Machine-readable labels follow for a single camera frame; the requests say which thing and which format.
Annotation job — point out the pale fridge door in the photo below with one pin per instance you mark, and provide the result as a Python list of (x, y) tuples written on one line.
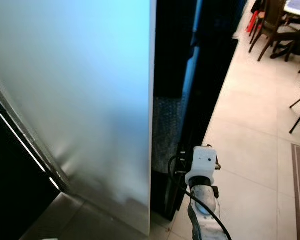
[(70, 90)]

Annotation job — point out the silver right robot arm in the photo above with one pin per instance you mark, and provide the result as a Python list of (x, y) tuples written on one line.
[(202, 210)]

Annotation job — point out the black fridge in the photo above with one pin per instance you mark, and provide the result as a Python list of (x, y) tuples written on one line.
[(200, 75)]

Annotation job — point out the small red object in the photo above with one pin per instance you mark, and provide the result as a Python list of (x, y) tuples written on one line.
[(252, 22)]

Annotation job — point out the dark wooden dining chair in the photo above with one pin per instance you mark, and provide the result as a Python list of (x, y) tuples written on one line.
[(272, 20)]

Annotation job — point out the pale dining table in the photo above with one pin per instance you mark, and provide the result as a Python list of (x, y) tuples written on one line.
[(299, 7)]

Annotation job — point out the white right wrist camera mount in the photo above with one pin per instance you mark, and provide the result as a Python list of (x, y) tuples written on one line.
[(204, 160)]

